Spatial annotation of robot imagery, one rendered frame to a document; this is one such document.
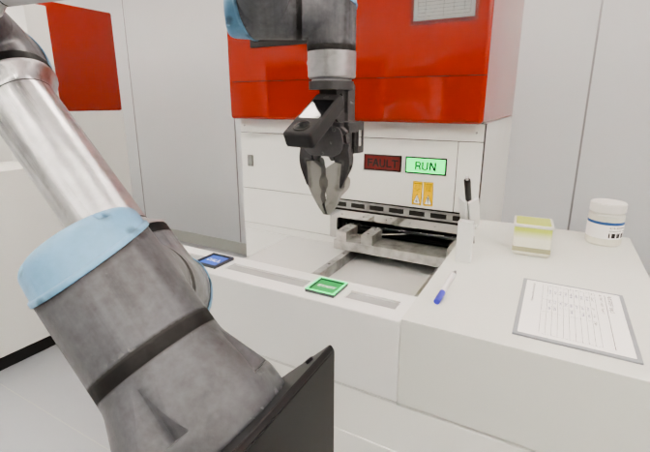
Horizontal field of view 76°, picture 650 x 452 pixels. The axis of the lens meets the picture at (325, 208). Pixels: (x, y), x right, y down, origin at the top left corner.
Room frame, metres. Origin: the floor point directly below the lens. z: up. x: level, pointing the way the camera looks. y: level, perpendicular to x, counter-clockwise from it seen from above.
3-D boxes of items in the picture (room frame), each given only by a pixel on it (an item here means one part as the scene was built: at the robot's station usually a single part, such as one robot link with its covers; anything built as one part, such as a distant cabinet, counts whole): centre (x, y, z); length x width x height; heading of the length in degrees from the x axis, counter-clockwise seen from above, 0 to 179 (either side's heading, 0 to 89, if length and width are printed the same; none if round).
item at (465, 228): (0.81, -0.29, 1.03); 0.06 x 0.04 x 0.13; 151
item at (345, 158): (0.66, -0.02, 1.19); 0.05 x 0.02 x 0.09; 61
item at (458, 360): (0.75, -0.42, 0.89); 0.62 x 0.35 x 0.14; 151
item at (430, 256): (1.13, -0.20, 0.87); 0.36 x 0.08 x 0.03; 61
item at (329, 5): (0.68, -0.01, 1.41); 0.09 x 0.08 x 0.11; 95
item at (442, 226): (1.21, -0.21, 0.89); 0.44 x 0.02 x 0.10; 61
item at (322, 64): (0.68, -0.01, 1.33); 0.08 x 0.08 x 0.05
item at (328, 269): (1.02, 0.01, 0.84); 0.50 x 0.02 x 0.03; 151
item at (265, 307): (0.73, 0.11, 0.89); 0.55 x 0.09 x 0.14; 61
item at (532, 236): (0.85, -0.44, 1.00); 0.07 x 0.07 x 0.07; 65
